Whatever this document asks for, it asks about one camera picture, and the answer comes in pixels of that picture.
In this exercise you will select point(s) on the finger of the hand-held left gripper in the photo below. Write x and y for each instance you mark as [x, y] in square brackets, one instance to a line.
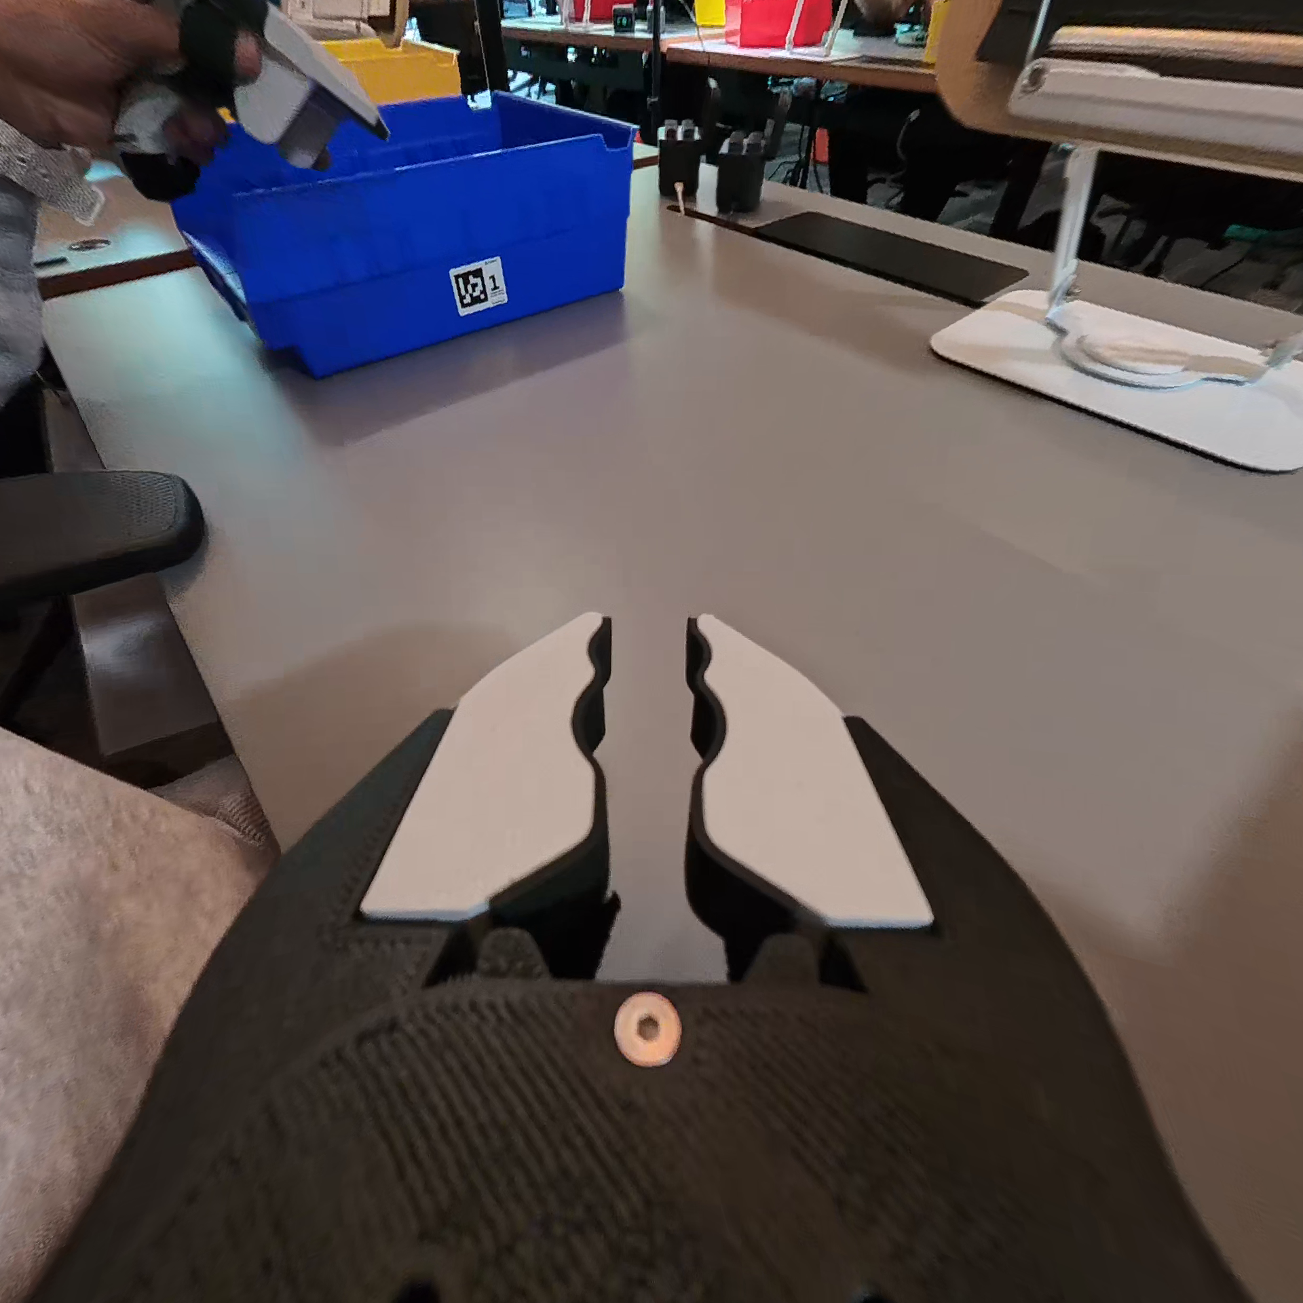
[326, 70]
[291, 117]

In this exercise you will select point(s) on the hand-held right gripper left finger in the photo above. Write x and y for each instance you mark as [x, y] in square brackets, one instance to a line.
[499, 783]

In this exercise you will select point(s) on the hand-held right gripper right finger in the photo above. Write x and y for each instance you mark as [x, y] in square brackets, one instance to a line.
[794, 793]

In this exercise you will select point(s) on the blue plastic bin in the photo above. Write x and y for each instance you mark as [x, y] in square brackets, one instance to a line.
[407, 243]

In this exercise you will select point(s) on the person's left forearm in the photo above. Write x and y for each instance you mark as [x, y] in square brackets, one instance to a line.
[41, 167]

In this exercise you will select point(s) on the person's left hand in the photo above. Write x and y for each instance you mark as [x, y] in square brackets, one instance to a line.
[71, 60]

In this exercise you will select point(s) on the yellow storage bin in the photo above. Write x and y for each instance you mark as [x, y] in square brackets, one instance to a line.
[396, 69]

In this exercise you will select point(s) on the person's torso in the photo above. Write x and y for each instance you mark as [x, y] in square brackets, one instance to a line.
[15, 305]

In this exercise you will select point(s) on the black holder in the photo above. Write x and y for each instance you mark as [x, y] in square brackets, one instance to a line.
[741, 173]
[679, 162]

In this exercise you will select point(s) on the yellow plastic bin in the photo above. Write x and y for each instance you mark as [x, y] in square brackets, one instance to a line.
[710, 10]

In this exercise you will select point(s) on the person's leg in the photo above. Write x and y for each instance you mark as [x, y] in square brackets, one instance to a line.
[91, 967]

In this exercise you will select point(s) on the black chair armrest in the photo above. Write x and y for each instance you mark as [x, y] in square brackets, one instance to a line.
[91, 529]

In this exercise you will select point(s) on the red plastic bin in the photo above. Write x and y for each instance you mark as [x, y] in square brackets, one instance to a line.
[784, 22]

